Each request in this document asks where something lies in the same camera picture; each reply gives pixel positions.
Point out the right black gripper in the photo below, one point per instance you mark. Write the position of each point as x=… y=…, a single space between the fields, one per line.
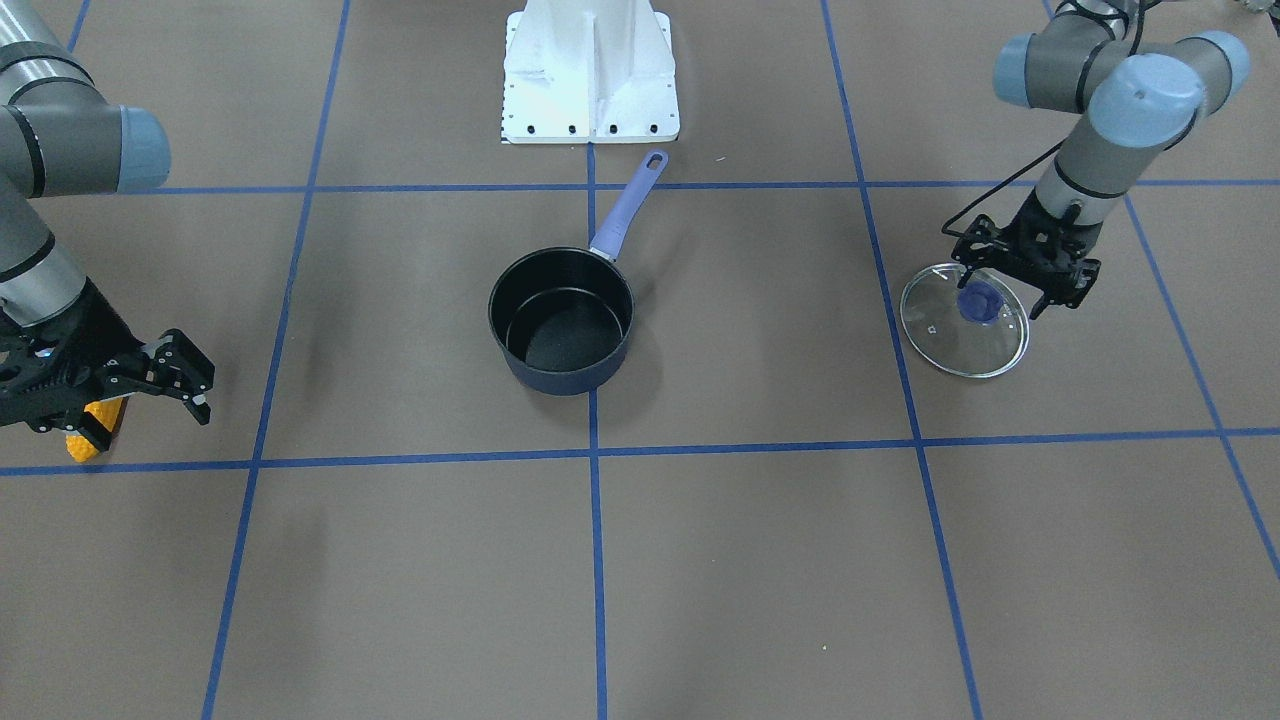
x=97 y=333

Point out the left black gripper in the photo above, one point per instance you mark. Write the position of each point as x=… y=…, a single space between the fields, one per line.
x=1027 y=224

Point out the yellow corn cob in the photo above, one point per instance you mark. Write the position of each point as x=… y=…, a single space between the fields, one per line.
x=95 y=425

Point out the glass pot lid blue knob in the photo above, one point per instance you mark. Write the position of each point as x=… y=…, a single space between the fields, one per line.
x=964 y=323

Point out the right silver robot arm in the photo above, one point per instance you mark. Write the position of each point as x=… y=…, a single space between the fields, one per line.
x=61 y=137

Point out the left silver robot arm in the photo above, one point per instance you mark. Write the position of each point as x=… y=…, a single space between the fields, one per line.
x=1132 y=101

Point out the brown paper table cover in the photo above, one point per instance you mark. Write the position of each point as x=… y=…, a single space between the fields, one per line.
x=776 y=510

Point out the dark blue saucepan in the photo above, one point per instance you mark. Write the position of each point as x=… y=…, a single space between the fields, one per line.
x=563 y=316

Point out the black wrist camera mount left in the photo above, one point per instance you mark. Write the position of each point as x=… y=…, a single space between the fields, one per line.
x=984 y=247

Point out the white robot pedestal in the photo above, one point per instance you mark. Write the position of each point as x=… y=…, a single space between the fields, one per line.
x=589 y=72

